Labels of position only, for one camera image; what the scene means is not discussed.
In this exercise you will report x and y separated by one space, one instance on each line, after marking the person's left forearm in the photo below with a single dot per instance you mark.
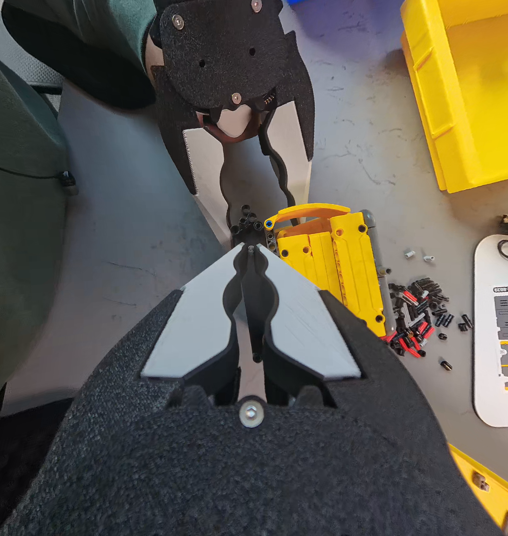
124 25

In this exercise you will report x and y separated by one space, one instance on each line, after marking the person's left hand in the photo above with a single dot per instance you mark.
208 130

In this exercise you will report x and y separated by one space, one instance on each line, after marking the heap of grey blue pieces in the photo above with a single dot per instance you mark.
481 481

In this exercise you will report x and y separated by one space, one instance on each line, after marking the pile of black red pins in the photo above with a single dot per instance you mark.
417 314

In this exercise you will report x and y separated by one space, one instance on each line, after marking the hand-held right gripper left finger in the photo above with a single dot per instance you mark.
191 326

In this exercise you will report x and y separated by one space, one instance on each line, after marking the yellow bin with few pieces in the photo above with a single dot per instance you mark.
467 104

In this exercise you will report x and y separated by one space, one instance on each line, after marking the single black lego pin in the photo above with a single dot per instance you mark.
445 365

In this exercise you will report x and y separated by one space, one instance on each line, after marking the yellow bin with many pieces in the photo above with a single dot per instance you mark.
494 496

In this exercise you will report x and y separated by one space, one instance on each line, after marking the yellow and black lego model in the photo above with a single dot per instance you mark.
342 272

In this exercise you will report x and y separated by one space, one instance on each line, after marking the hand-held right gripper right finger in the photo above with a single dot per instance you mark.
312 331

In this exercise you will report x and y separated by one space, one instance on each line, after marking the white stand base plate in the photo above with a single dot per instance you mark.
482 356

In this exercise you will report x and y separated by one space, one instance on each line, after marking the person's green sweatshirt torso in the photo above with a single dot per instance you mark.
23 251

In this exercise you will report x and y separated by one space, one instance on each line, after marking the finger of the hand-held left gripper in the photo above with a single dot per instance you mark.
293 159
206 167

